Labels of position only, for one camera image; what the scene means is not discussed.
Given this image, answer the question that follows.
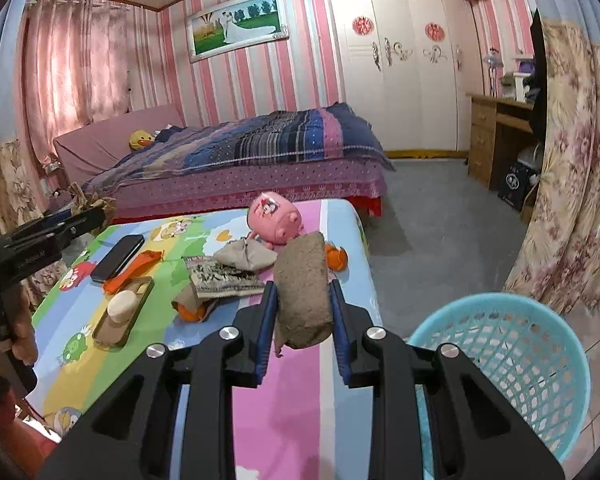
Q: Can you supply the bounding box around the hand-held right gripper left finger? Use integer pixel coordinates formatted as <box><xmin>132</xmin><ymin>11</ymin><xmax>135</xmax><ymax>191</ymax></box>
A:
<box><xmin>39</xmin><ymin>280</ymin><xmax>281</xmax><ymax>480</ymax></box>

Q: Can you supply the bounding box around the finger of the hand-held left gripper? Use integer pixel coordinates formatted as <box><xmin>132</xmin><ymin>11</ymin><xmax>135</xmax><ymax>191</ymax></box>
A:
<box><xmin>7</xmin><ymin>211</ymin><xmax>79</xmax><ymax>242</ymax></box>
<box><xmin>40</xmin><ymin>207</ymin><xmax>107</xmax><ymax>249</ymax></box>

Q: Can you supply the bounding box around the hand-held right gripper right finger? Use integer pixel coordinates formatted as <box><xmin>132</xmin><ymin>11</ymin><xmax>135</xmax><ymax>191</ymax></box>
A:
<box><xmin>330</xmin><ymin>280</ymin><xmax>566</xmax><ymax>480</ymax></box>

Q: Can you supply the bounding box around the orange peel piece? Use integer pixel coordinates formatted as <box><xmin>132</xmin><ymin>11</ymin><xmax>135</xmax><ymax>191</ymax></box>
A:
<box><xmin>325</xmin><ymin>242</ymin><xmax>349</xmax><ymax>272</ymax></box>
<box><xmin>179</xmin><ymin>301</ymin><xmax>209</xmax><ymax>322</ymax></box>

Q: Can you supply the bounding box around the light blue plastic basket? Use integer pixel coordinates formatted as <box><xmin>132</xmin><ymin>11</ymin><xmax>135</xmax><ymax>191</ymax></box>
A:
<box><xmin>407</xmin><ymin>292</ymin><xmax>592</xmax><ymax>463</ymax></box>

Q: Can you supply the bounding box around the person's left forearm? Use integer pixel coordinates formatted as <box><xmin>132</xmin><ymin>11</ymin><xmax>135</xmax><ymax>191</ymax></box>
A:
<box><xmin>0</xmin><ymin>360</ymin><xmax>63</xmax><ymax>466</ymax></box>

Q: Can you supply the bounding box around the person's left hand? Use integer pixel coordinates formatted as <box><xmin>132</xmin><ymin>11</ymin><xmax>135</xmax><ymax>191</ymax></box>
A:
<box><xmin>10</xmin><ymin>299</ymin><xmax>40</xmax><ymax>367</ymax></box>

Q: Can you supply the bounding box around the brown dried bundle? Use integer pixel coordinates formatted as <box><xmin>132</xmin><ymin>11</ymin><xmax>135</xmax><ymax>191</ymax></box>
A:
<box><xmin>70</xmin><ymin>182</ymin><xmax>117</xmax><ymax>221</ymax></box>

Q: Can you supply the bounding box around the black remote control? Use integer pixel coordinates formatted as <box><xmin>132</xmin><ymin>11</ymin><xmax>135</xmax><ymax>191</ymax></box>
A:
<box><xmin>90</xmin><ymin>234</ymin><xmax>146</xmax><ymax>283</ymax></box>

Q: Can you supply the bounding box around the floral curtain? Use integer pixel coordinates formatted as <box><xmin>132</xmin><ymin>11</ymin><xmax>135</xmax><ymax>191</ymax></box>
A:
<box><xmin>502</xmin><ymin>20</ymin><xmax>600</xmax><ymax>316</ymax></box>
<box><xmin>0</xmin><ymin>140</ymin><xmax>68</xmax><ymax>303</ymax></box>

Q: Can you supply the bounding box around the patterned grey cloth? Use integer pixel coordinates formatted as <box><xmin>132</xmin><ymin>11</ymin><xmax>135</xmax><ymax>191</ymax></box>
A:
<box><xmin>182</xmin><ymin>255</ymin><xmax>267</xmax><ymax>302</ymax></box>

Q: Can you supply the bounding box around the small orange fruit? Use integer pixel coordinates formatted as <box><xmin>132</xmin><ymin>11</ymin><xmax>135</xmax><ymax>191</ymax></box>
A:
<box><xmin>102</xmin><ymin>249</ymin><xmax>165</xmax><ymax>295</ymax></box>

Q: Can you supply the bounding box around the cartoon printed sheet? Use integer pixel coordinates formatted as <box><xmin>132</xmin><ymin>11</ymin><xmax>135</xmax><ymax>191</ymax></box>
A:
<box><xmin>27</xmin><ymin>199</ymin><xmax>433</xmax><ymax>480</ymax></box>

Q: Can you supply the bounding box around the pale round bun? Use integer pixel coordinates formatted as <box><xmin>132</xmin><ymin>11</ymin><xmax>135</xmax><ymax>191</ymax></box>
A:
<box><xmin>106</xmin><ymin>290</ymin><xmax>138</xmax><ymax>323</ymax></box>

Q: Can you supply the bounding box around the brown phone case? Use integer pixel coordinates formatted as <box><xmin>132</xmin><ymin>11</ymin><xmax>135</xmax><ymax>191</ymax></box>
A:
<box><xmin>92</xmin><ymin>276</ymin><xmax>155</xmax><ymax>348</ymax></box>

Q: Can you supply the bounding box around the pink pig toy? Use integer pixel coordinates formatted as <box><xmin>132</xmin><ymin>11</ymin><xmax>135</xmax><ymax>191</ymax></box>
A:
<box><xmin>244</xmin><ymin>191</ymin><xmax>307</xmax><ymax>251</ymax></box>

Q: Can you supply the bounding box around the bed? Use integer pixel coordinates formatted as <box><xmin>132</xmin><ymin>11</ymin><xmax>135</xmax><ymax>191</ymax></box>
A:
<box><xmin>54</xmin><ymin>102</ymin><xmax>396</xmax><ymax>222</ymax></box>

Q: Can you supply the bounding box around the pink window curtain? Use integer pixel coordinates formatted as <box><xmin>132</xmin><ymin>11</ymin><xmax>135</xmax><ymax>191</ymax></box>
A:
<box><xmin>25</xmin><ymin>0</ymin><xmax>136</xmax><ymax>171</ymax></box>

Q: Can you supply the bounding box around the striped blue purple quilt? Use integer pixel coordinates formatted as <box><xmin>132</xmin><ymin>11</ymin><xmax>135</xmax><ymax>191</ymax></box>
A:
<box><xmin>82</xmin><ymin>102</ymin><xmax>396</xmax><ymax>196</ymax></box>

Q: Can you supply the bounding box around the black box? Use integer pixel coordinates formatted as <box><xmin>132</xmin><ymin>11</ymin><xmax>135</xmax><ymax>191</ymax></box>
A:
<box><xmin>497</xmin><ymin>160</ymin><xmax>539</xmax><ymax>212</ymax></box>

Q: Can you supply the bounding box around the white wardrobe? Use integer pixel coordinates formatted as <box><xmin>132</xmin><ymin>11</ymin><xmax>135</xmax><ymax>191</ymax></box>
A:
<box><xmin>325</xmin><ymin>0</ymin><xmax>473</xmax><ymax>153</ymax></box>

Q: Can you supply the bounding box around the framed wedding picture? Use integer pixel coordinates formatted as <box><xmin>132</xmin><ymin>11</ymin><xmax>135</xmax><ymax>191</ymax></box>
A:
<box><xmin>186</xmin><ymin>0</ymin><xmax>290</xmax><ymax>63</ymax></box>

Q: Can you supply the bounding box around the wooden desk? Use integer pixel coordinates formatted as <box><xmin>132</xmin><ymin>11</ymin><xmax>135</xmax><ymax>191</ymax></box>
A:
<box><xmin>467</xmin><ymin>94</ymin><xmax>538</xmax><ymax>191</ymax></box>

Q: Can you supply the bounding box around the black hanging cloth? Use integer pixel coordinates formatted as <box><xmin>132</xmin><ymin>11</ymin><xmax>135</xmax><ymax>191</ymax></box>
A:
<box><xmin>528</xmin><ymin>7</ymin><xmax>549</xmax><ymax>136</ymax></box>

